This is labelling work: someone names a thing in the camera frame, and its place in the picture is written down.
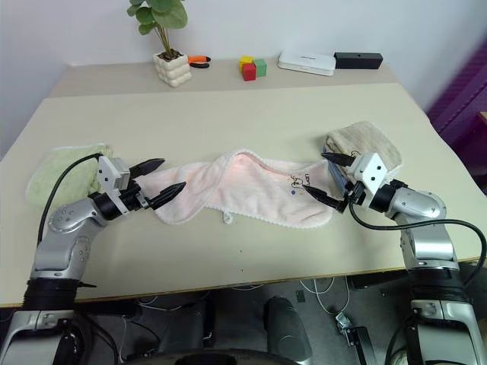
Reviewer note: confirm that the long black box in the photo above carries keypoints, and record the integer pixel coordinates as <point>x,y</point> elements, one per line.
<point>357,61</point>

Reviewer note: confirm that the black table foot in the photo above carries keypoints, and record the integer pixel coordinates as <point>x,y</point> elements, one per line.
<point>359,342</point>

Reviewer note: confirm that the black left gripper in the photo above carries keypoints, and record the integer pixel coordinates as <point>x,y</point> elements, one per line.
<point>136,197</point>

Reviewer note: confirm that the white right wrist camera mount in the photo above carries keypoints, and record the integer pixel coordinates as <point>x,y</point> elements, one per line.
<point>374,171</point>

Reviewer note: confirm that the yellow block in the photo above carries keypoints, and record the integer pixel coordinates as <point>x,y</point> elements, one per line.
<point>245,60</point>

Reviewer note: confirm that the pink towel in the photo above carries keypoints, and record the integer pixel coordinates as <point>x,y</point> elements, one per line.
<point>247,190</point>

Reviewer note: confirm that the folded green towel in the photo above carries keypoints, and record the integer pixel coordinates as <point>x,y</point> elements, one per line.
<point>49,171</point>

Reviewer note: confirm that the black rounded shape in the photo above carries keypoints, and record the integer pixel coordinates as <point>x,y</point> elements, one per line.
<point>283,327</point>

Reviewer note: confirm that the orange black pliers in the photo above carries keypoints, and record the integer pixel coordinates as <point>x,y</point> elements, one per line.
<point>198,59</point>

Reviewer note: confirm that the flat white box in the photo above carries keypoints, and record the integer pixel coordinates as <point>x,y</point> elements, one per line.
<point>304,62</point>

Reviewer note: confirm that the metal caster bracket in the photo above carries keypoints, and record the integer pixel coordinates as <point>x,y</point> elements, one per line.
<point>343,322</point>

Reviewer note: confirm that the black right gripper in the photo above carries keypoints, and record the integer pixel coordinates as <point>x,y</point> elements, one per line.
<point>352,197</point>

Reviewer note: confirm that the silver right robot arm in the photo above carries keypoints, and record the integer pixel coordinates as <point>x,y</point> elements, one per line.
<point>418,205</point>

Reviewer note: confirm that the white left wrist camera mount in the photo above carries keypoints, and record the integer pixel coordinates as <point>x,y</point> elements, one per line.
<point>110,175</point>

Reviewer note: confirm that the potted plant white bubble pot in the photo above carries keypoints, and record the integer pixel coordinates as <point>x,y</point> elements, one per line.
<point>173,70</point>

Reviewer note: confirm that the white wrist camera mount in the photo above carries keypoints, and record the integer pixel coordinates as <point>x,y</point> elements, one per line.
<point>110,175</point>
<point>374,171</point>

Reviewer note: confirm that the folded beige towel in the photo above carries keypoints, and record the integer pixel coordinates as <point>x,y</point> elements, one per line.
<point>365,138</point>

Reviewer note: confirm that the red block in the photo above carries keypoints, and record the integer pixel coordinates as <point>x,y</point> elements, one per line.
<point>249,72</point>

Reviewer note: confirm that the green block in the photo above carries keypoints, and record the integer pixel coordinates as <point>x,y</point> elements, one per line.
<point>261,68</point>

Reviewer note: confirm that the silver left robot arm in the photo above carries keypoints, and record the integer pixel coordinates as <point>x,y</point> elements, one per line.
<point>64,220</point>

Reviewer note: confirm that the blue cloth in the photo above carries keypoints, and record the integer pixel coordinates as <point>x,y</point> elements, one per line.
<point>336,175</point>

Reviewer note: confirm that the black under-table bracket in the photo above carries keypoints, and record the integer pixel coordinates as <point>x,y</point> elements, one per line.
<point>376,280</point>

